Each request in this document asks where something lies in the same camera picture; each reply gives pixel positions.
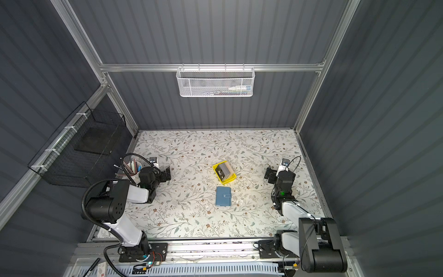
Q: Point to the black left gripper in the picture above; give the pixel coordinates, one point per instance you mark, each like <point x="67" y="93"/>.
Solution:
<point x="164" y="173"/>

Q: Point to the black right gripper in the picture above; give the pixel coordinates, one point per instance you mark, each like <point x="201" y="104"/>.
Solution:
<point x="272" y="173"/>

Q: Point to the yellow plastic card tray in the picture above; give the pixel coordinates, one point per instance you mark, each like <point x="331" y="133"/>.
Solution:
<point x="229" y="180"/>

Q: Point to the blue leather card holder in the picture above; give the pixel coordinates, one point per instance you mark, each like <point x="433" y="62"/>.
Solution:
<point x="223" y="196"/>

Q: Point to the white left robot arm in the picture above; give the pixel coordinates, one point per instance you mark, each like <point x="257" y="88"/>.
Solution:
<point x="104" y="204"/>

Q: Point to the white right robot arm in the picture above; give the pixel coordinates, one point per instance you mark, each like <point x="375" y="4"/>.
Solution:
<point x="316" y="241"/>

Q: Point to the white pen cup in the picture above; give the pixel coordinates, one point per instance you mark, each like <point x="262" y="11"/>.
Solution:
<point x="132" y="168"/>

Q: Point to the pens in cup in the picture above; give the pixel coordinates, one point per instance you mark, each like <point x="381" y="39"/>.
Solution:
<point x="119" y="166"/>

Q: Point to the white tube in basket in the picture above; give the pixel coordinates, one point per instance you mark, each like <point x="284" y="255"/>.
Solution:
<point x="238" y="89"/>

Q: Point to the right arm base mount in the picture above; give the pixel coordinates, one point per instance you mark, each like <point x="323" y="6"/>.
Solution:
<point x="268" y="249"/>

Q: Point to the black wire mesh basket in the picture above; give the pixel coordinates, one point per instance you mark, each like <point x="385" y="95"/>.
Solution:
<point x="85" y="151"/>

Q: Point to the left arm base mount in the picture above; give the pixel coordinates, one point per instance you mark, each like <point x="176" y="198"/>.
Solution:
<point x="153" y="252"/>

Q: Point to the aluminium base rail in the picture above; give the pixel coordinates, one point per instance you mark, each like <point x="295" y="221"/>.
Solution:
<point x="212" y="250"/>

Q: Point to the white wire mesh basket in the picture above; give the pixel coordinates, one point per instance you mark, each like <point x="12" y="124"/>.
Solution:
<point x="201" y="82"/>

